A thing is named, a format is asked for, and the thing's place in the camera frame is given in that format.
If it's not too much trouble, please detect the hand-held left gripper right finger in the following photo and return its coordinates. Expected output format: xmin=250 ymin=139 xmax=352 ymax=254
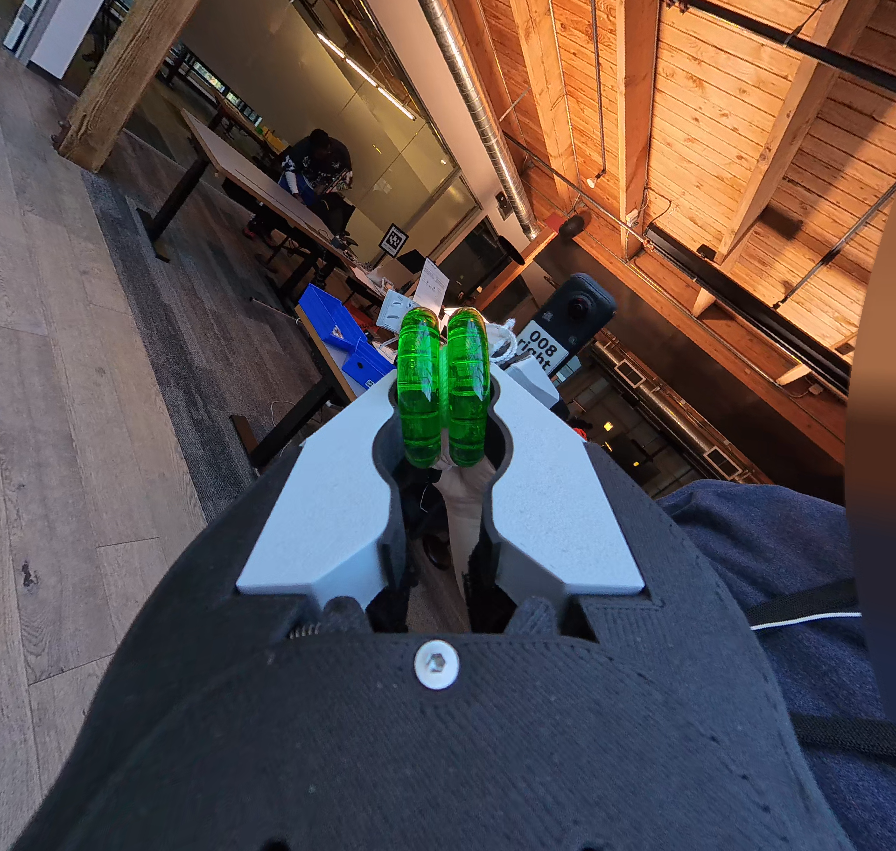
xmin=482 ymin=363 xmax=646 ymax=619

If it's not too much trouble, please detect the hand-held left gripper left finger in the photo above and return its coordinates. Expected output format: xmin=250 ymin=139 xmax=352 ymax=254
xmin=235 ymin=373 xmax=408 ymax=615

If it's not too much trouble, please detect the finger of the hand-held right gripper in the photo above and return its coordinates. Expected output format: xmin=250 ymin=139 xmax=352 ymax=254
xmin=503 ymin=356 xmax=562 ymax=409

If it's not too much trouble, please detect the white yoyo string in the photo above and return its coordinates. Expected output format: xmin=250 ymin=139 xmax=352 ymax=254
xmin=485 ymin=319 xmax=520 ymax=363

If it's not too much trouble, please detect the green yoyo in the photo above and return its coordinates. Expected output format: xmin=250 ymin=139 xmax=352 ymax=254
xmin=396 ymin=307 xmax=492 ymax=469

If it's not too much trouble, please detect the person's right hand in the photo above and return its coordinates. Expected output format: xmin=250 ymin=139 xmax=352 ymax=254
xmin=434 ymin=466 xmax=498 ymax=596

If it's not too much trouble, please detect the office desk with black legs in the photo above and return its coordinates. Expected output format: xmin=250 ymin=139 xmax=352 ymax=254
xmin=231 ymin=301 xmax=372 ymax=471

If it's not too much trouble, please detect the white paper sheet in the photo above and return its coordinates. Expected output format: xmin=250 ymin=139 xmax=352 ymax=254
xmin=413 ymin=257 xmax=450 ymax=316

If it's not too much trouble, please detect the white perforated box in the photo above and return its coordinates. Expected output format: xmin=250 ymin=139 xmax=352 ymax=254
xmin=377 ymin=289 xmax=421 ymax=334

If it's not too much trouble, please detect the black ceiling pipe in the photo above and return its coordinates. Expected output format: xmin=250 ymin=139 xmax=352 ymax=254
xmin=581 ymin=0 xmax=896 ymax=93

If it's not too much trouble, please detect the long office desk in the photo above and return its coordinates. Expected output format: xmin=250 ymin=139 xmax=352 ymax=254
xmin=136 ymin=109 xmax=365 ymax=285

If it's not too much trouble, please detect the black shoulder strap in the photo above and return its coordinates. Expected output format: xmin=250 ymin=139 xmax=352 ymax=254
xmin=745 ymin=578 xmax=863 ymax=631
xmin=791 ymin=714 xmax=896 ymax=762

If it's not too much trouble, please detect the silver ventilation duct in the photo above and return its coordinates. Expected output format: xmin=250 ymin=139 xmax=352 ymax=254
xmin=399 ymin=0 xmax=541 ymax=240

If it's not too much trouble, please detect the thin white cable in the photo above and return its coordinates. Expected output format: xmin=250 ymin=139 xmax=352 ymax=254
xmin=749 ymin=611 xmax=863 ymax=632

